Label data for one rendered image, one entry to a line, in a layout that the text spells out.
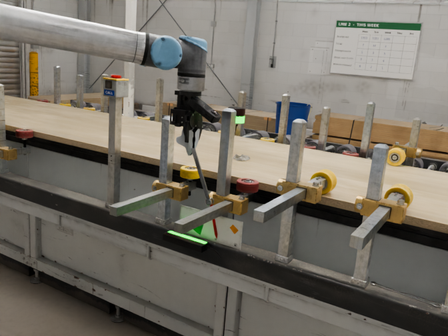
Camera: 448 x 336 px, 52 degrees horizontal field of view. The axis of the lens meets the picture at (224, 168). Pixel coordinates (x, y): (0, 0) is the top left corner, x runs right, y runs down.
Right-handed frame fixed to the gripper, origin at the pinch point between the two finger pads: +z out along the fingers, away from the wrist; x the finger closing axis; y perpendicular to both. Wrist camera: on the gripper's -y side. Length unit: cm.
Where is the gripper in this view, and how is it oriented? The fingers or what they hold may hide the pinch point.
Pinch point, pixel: (191, 152)
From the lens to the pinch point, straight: 153.7
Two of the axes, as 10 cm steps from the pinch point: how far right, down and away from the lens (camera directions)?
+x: -5.1, 1.6, -8.4
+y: -8.5, -1.9, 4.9
